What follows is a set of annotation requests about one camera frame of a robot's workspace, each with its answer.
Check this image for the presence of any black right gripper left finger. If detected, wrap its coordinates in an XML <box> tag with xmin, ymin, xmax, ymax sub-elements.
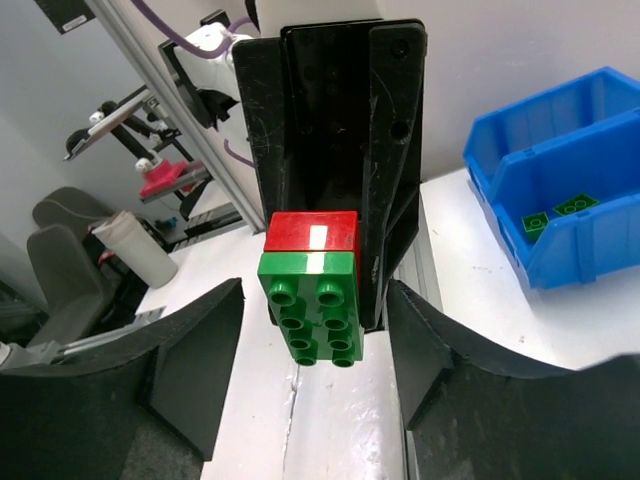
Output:
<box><xmin>1</xmin><ymin>278</ymin><xmax>244</xmax><ymax>479</ymax></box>

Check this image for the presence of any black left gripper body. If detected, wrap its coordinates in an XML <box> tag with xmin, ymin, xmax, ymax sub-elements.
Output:
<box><xmin>281</xmin><ymin>19</ymin><xmax>379</xmax><ymax>211</ymax></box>

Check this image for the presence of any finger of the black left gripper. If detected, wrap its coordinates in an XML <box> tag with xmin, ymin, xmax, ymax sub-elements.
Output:
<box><xmin>232</xmin><ymin>38</ymin><xmax>306</xmax><ymax>224</ymax></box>
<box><xmin>359</xmin><ymin>19</ymin><xmax>428</xmax><ymax>330</ymax></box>

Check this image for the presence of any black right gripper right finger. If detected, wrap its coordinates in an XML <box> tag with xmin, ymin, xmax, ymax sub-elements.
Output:
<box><xmin>387</xmin><ymin>280</ymin><xmax>639</xmax><ymax>479</ymax></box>

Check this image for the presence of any red lego brick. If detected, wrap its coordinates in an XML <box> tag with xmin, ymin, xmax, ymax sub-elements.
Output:
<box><xmin>263</xmin><ymin>211</ymin><xmax>360</xmax><ymax>278</ymax></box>

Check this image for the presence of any green studded lego brick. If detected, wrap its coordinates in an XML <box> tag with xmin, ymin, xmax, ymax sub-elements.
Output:
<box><xmin>257</xmin><ymin>252</ymin><xmax>364</xmax><ymax>368</ymax></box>

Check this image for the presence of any green square lego brick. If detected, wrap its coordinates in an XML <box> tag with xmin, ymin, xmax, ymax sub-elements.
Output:
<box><xmin>521</xmin><ymin>212</ymin><xmax>549</xmax><ymax>244</ymax></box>

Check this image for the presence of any green lego plate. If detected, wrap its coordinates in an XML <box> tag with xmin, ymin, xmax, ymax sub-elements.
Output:
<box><xmin>552</xmin><ymin>193</ymin><xmax>600</xmax><ymax>216</ymax></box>

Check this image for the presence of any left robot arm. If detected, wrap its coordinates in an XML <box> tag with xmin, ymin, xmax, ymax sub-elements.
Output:
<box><xmin>161</xmin><ymin>1</ymin><xmax>428</xmax><ymax>331</ymax></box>

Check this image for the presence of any grey office chair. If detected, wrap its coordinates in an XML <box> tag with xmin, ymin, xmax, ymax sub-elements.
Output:
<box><xmin>27</xmin><ymin>187</ymin><xmax>146</xmax><ymax>347</ymax></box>

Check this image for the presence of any white cylinder cup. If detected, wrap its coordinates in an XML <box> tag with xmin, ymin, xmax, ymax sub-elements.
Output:
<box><xmin>92</xmin><ymin>210</ymin><xmax>179</xmax><ymax>289</ymax></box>

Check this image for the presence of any blue bin right compartment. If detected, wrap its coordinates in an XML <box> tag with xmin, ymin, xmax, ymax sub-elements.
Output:
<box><xmin>488</xmin><ymin>110</ymin><xmax>639</xmax><ymax>289</ymax></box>

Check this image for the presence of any aluminium table rail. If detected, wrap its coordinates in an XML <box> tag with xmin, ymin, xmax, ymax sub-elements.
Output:
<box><xmin>395</xmin><ymin>232</ymin><xmax>442</xmax><ymax>310</ymax></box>

